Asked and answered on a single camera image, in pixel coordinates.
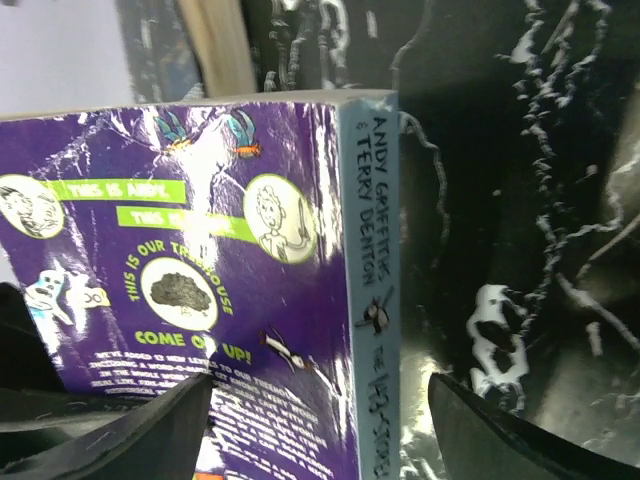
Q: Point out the purple treehouse paperback book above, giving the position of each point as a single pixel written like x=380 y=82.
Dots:
x=253 y=237

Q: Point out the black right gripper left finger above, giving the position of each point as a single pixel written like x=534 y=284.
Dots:
x=64 y=436

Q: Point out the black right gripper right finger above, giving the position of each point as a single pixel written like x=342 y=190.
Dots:
x=480 y=441

